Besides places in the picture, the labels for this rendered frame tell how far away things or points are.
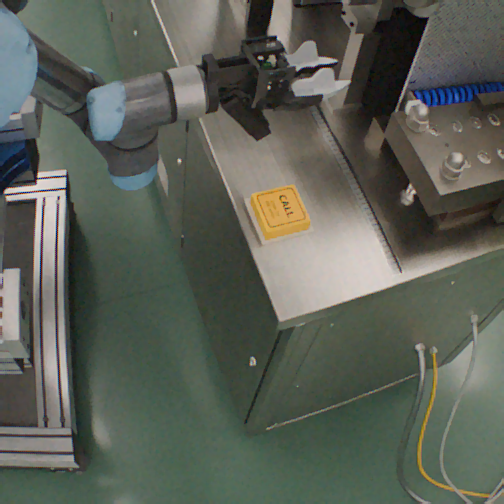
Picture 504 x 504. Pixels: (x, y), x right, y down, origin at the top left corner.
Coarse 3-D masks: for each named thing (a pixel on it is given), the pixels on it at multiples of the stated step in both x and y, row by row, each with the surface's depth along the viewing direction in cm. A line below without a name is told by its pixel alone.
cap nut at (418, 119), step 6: (414, 108) 95; (420, 108) 94; (426, 108) 94; (414, 114) 95; (420, 114) 94; (426, 114) 94; (408, 120) 97; (414, 120) 95; (420, 120) 95; (426, 120) 95; (408, 126) 97; (414, 126) 96; (420, 126) 96; (426, 126) 96; (420, 132) 97
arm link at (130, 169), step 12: (96, 144) 91; (108, 144) 87; (156, 144) 89; (108, 156) 90; (120, 156) 87; (132, 156) 87; (144, 156) 88; (156, 156) 92; (108, 168) 93; (120, 168) 90; (132, 168) 90; (144, 168) 91; (156, 168) 94; (120, 180) 92; (132, 180) 92; (144, 180) 93
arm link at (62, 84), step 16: (32, 32) 74; (48, 48) 78; (48, 64) 78; (64, 64) 82; (48, 80) 80; (64, 80) 83; (80, 80) 86; (96, 80) 91; (32, 96) 83; (48, 96) 83; (64, 96) 85; (80, 96) 88; (64, 112) 90; (80, 112) 91; (80, 128) 94
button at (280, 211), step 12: (264, 192) 101; (276, 192) 101; (288, 192) 101; (252, 204) 101; (264, 204) 100; (276, 204) 100; (288, 204) 100; (300, 204) 101; (264, 216) 99; (276, 216) 99; (288, 216) 99; (300, 216) 100; (264, 228) 98; (276, 228) 98; (288, 228) 99; (300, 228) 100
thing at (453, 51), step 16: (432, 32) 89; (448, 32) 90; (464, 32) 91; (480, 32) 92; (496, 32) 93; (432, 48) 92; (448, 48) 93; (464, 48) 95; (480, 48) 96; (496, 48) 97; (416, 64) 95; (432, 64) 96; (448, 64) 97; (464, 64) 99; (480, 64) 100; (496, 64) 101; (416, 80) 99; (432, 80) 100; (448, 80) 102; (464, 80) 103; (480, 80) 104; (496, 80) 106
